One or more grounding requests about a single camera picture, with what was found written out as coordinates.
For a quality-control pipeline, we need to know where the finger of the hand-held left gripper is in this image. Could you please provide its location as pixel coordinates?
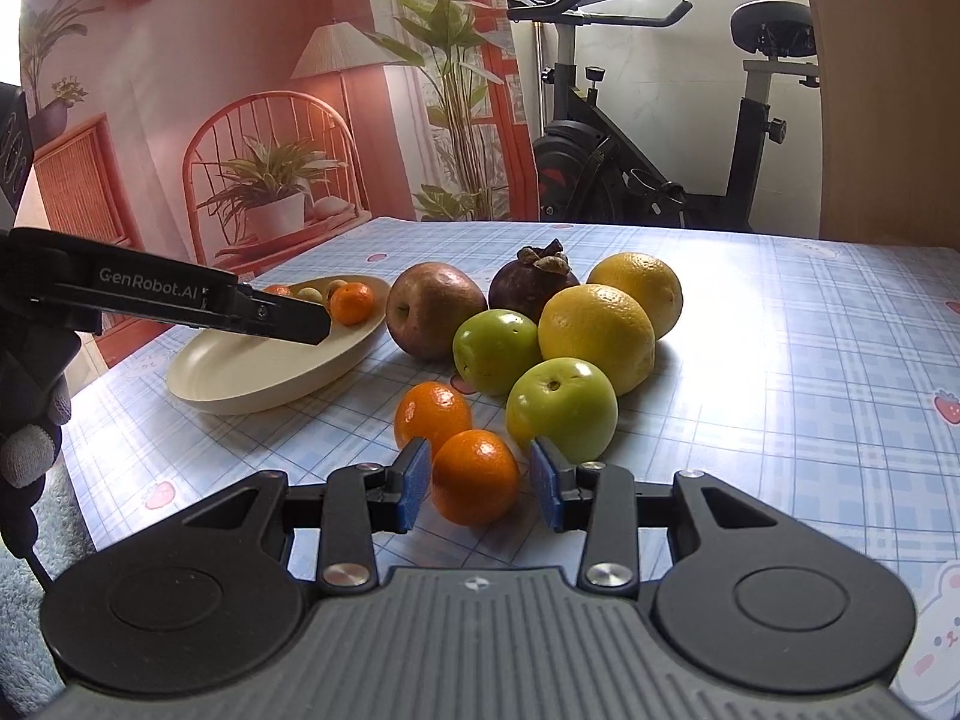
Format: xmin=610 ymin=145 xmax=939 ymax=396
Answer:
xmin=225 ymin=281 xmax=332 ymax=346

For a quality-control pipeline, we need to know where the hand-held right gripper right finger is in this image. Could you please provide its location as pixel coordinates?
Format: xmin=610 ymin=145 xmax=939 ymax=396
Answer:
xmin=529 ymin=436 xmax=781 ymax=592

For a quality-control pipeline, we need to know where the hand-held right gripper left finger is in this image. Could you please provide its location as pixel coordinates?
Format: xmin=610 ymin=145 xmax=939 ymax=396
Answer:
xmin=180 ymin=436 xmax=434 ymax=592

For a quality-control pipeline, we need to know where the orange tangerine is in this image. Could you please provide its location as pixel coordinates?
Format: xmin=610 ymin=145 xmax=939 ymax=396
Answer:
xmin=328 ymin=281 xmax=374 ymax=326
xmin=394 ymin=381 xmax=473 ymax=451
xmin=431 ymin=429 xmax=521 ymax=527

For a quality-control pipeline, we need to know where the cream oval plate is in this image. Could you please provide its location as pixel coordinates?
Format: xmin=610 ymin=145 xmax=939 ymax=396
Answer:
xmin=166 ymin=274 xmax=389 ymax=416

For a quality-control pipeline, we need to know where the green apple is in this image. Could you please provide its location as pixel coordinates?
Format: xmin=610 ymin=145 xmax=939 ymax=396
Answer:
xmin=505 ymin=358 xmax=619 ymax=464
xmin=452 ymin=309 xmax=542 ymax=396

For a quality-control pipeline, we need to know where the red apple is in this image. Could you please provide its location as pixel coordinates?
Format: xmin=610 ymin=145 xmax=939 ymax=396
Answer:
xmin=385 ymin=261 xmax=488 ymax=362

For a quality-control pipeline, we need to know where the yellow lemon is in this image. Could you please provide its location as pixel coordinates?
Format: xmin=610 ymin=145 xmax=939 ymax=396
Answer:
xmin=538 ymin=283 xmax=657 ymax=397
xmin=586 ymin=252 xmax=684 ymax=340

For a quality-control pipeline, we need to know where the purple mangosteen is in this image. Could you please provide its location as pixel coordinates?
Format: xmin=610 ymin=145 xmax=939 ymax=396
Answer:
xmin=488 ymin=238 xmax=581 ymax=323

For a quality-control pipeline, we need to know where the person's left hand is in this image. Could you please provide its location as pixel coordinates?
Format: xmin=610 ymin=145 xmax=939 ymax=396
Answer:
xmin=0 ymin=319 xmax=82 ymax=541

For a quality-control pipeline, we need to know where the printed room scene backdrop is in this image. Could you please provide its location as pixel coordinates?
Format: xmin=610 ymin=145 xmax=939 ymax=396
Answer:
xmin=0 ymin=0 xmax=537 ymax=376

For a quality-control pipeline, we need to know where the blue plaid tablecloth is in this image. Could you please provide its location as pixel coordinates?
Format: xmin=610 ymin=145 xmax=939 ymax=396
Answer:
xmin=60 ymin=216 xmax=960 ymax=706

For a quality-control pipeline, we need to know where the black exercise bike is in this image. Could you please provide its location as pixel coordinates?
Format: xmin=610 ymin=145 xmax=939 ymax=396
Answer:
xmin=504 ymin=0 xmax=822 ymax=233

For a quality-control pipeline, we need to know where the grey fluffy rug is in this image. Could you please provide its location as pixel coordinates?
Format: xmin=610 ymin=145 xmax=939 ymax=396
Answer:
xmin=0 ymin=457 xmax=95 ymax=720

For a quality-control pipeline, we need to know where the wooden board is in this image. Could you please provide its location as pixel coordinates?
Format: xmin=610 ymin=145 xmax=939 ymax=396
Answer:
xmin=799 ymin=0 xmax=960 ymax=248

